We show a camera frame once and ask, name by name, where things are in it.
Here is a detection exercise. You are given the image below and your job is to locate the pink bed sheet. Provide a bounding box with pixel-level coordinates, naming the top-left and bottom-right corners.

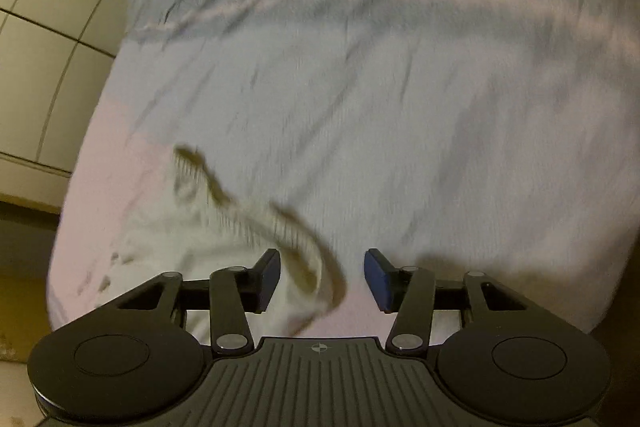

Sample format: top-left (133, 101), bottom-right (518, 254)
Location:
top-left (45, 98), bottom-right (471, 349)

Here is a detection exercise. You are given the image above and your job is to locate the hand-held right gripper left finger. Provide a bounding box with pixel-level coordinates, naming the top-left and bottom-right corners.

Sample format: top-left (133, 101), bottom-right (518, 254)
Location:
top-left (116, 248), bottom-right (282, 356)

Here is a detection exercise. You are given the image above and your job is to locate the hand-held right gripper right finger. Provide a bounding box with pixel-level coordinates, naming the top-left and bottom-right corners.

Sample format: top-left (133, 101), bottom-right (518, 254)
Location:
top-left (364, 248), bottom-right (534, 356)

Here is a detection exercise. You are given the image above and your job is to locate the white garment with dark trim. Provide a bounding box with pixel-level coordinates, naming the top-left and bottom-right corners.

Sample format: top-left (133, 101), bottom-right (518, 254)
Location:
top-left (100, 146), bottom-right (351, 349)

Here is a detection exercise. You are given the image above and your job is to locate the grey blanket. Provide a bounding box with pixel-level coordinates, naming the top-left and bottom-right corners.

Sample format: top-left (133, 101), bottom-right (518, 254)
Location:
top-left (107, 0), bottom-right (640, 333)

